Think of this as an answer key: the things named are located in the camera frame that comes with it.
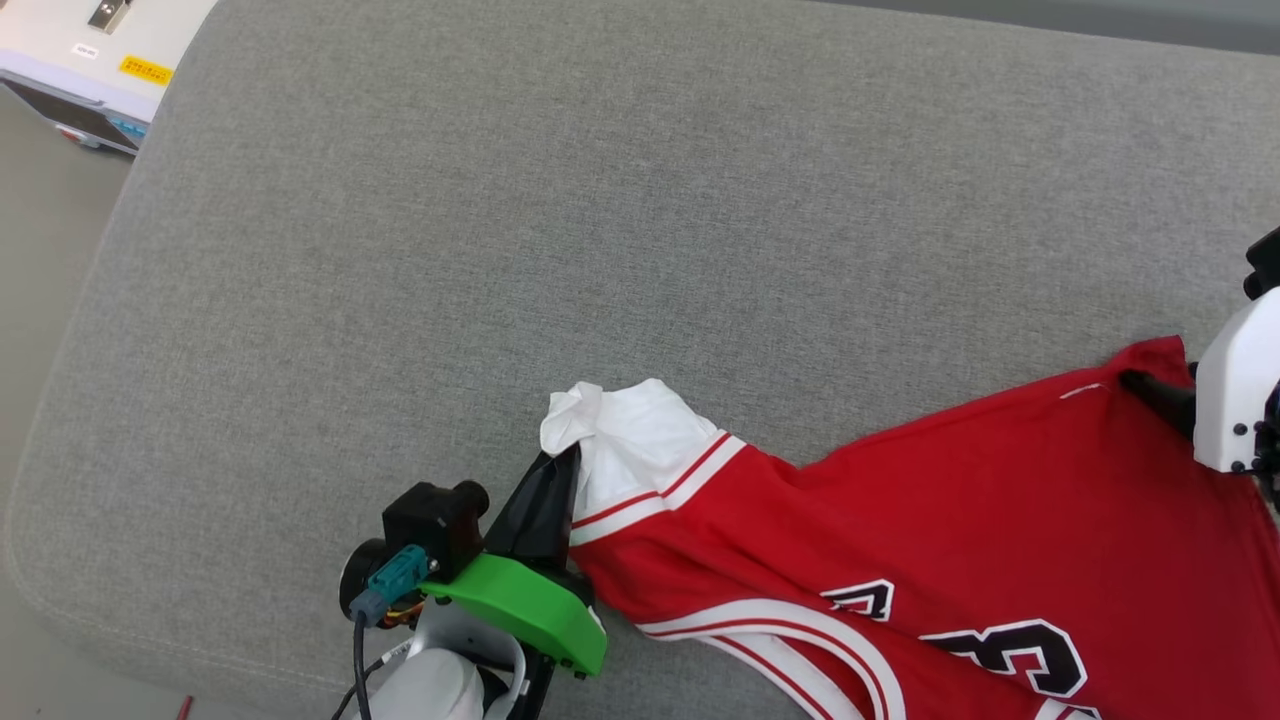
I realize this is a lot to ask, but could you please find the red and white basketball jersey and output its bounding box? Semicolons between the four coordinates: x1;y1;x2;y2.
540;336;1280;720

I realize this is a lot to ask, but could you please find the white appliance with yellow label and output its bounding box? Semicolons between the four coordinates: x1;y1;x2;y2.
0;0;219;158

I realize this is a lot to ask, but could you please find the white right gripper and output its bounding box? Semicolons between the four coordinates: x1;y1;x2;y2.
1119;289;1280;475

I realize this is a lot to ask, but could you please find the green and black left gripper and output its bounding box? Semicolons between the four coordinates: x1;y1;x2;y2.
420;446;608;720

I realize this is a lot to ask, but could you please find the black cable with teal connector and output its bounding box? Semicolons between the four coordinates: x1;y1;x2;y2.
330;545;431;720

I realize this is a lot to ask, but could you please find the grey fabric sofa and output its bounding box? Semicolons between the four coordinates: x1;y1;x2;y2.
3;0;1280;720

